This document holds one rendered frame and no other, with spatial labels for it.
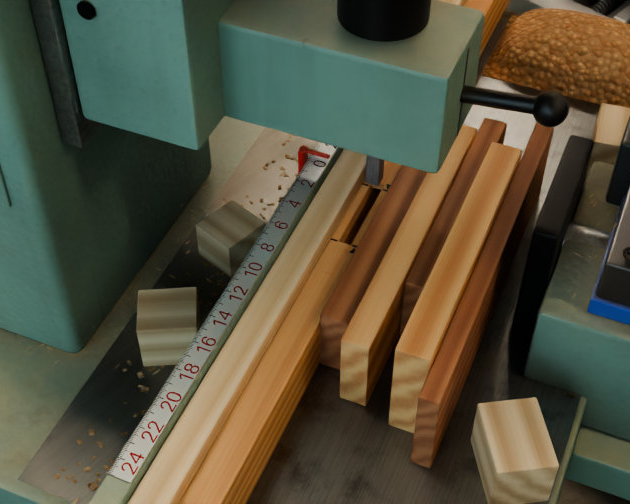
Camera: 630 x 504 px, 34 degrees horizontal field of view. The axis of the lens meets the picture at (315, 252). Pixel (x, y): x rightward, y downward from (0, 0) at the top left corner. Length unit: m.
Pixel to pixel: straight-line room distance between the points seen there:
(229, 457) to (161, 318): 0.21
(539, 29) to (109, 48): 0.38
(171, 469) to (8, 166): 0.22
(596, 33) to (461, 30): 0.27
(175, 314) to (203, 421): 0.20
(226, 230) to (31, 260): 0.17
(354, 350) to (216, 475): 0.10
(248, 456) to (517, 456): 0.14
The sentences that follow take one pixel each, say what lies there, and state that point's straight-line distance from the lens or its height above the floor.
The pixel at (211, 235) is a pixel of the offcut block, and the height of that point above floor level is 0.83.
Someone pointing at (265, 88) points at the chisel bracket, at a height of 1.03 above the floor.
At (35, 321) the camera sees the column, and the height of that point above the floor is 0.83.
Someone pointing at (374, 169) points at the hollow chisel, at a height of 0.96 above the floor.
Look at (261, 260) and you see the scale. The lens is 0.61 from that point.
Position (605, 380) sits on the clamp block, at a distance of 0.62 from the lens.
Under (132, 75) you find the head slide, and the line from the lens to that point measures 0.60.
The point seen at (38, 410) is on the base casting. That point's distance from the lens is 0.76.
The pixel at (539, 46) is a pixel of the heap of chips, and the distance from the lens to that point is 0.84.
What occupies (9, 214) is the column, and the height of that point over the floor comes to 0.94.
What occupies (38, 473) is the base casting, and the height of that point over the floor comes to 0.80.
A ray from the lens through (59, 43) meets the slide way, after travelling 0.62.
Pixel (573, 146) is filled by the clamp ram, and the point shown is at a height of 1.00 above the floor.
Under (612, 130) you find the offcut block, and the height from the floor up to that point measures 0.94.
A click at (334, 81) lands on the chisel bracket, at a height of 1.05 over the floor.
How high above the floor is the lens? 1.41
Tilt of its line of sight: 47 degrees down
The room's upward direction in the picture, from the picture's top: straight up
